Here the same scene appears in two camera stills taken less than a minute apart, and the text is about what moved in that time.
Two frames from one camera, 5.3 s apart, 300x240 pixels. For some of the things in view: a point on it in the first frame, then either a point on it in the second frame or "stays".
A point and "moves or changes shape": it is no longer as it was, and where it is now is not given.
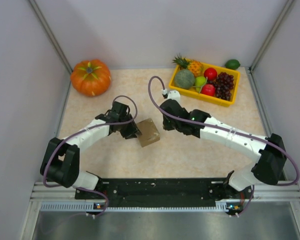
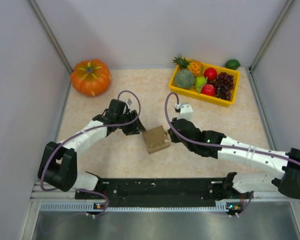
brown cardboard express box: x=150 y=133 moves or changes shape
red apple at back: x=210 y=73 stays
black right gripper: x=167 y=126 to x=174 y=138
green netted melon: x=184 y=79 stays
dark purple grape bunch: x=223 y=83 stays
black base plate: x=164 y=190 stays
